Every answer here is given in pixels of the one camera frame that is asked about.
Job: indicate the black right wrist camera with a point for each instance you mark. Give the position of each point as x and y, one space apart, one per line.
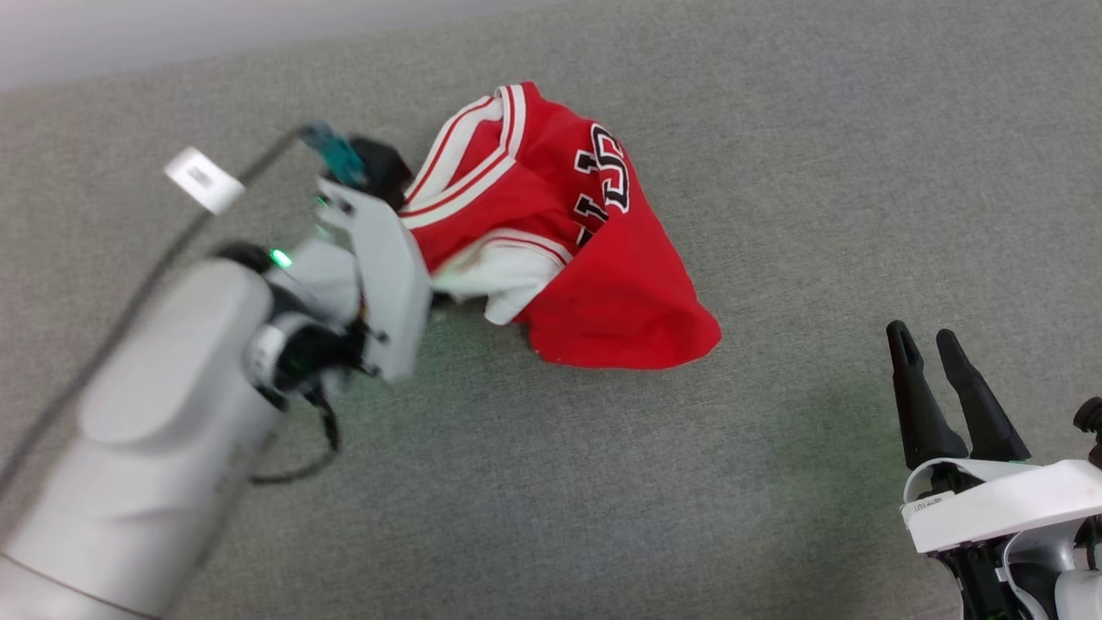
1091 422

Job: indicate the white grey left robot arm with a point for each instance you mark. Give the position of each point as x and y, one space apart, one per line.
164 430

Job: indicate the red basketball jersey white trim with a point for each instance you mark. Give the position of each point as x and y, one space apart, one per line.
603 284

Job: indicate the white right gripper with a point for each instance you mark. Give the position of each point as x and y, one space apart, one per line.
1007 504

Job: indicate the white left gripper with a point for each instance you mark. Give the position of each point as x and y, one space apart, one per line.
387 275

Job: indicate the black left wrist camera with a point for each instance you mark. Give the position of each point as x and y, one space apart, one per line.
379 168

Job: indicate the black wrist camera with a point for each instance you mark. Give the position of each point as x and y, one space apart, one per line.
379 168
1091 422

